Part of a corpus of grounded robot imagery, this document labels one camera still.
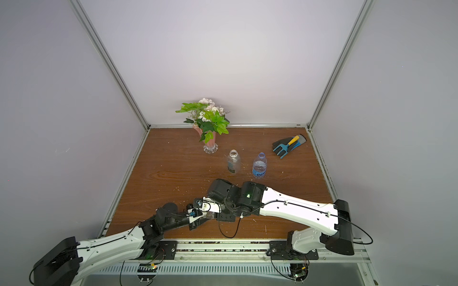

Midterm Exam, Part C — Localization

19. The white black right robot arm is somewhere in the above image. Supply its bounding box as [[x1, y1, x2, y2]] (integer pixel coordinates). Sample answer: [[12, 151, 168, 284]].
[[198, 179, 354, 256]]

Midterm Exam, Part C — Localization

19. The teal print clear bottle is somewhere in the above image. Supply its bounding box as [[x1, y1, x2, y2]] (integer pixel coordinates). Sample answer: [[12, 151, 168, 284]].
[[227, 150, 241, 174]]

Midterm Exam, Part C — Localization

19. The blue label water bottle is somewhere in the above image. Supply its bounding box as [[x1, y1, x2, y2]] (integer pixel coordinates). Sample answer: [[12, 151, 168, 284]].
[[252, 152, 267, 178]]

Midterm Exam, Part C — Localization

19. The black blue work glove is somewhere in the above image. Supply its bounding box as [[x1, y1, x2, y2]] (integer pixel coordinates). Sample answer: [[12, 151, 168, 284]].
[[272, 134, 307, 158]]

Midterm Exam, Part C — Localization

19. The blue yellow garden hand rake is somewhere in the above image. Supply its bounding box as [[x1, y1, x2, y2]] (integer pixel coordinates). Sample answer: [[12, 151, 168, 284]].
[[273, 135, 299, 158]]

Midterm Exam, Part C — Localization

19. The pink vase with flowers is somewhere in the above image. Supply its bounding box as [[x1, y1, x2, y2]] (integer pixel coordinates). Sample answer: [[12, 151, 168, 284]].
[[175, 98, 230, 154]]

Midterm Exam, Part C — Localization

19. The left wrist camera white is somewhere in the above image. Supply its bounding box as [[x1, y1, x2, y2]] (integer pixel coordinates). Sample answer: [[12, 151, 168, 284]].
[[186, 204, 203, 218]]

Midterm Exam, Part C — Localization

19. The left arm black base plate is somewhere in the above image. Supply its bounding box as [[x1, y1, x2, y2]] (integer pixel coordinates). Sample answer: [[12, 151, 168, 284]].
[[137, 240, 178, 260]]

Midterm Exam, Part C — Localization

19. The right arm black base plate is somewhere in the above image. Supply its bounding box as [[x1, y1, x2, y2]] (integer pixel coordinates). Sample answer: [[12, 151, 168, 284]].
[[266, 240, 319, 260]]

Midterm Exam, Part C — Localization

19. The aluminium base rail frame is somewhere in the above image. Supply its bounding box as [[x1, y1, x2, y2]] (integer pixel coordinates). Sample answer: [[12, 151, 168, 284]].
[[78, 238, 381, 286]]

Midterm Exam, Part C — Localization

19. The aluminium corner frame post left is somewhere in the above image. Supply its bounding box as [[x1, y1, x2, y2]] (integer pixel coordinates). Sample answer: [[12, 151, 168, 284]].
[[69, 0, 151, 131]]

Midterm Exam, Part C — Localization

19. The aluminium corner frame post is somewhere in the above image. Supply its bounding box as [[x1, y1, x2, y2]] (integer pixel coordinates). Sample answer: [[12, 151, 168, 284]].
[[69, 0, 151, 131], [307, 0, 374, 131]]

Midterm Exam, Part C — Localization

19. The aluminium corner frame post right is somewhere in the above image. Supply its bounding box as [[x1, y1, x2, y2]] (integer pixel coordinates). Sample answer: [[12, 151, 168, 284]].
[[307, 0, 374, 131]]

